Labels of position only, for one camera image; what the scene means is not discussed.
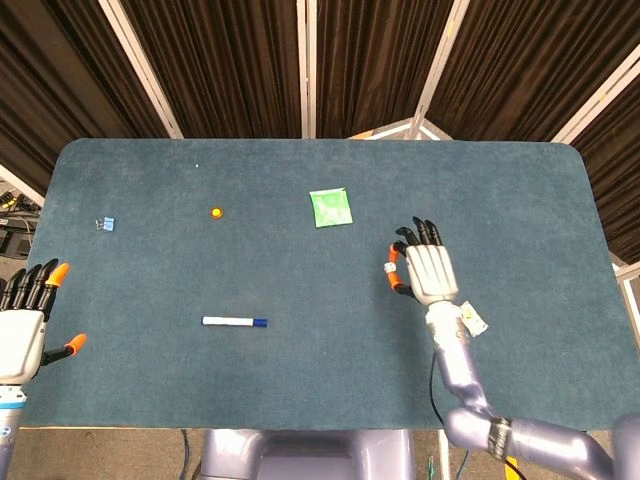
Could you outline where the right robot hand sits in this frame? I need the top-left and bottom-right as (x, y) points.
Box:
(384, 216), (460, 307)

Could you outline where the white table leg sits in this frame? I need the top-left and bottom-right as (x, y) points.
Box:
(437, 429), (452, 480)

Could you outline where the green square sachet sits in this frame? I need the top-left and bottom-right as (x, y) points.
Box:
(308, 187), (354, 229)

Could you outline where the dark pleated screen panel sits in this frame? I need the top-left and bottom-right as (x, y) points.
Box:
(99, 0), (310, 140)
(549, 44), (640, 266)
(0, 0), (184, 201)
(419, 0), (640, 146)
(305, 0), (471, 140)

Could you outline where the black floor device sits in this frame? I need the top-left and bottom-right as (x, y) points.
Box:
(0, 227), (34, 260)

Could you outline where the blue and white marker pen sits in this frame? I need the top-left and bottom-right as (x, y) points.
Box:
(201, 315), (269, 329)

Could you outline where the white metal stand frame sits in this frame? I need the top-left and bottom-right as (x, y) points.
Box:
(612, 260), (640, 346)

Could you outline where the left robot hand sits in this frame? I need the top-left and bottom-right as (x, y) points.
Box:
(0, 258), (88, 386)

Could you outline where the lavender robot torso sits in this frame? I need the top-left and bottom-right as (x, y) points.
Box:
(199, 428), (416, 480)

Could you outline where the thin black cable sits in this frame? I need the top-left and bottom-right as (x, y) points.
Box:
(428, 353), (447, 432)

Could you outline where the black power strip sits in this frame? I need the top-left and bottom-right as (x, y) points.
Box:
(0, 187), (44, 214)

